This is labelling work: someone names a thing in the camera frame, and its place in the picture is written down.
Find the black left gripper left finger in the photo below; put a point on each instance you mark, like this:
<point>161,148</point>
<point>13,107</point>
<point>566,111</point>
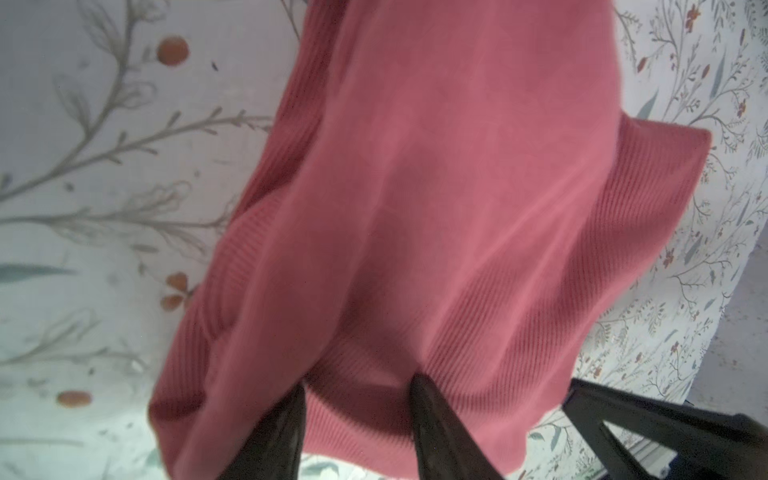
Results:
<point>273,450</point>

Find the pink tank top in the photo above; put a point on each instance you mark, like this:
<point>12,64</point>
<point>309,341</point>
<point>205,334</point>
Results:
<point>449,188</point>

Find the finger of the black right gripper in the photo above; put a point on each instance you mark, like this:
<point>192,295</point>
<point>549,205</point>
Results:
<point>708,445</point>

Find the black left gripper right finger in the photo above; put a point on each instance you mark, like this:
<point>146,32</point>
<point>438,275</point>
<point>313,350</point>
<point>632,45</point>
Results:
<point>444,448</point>

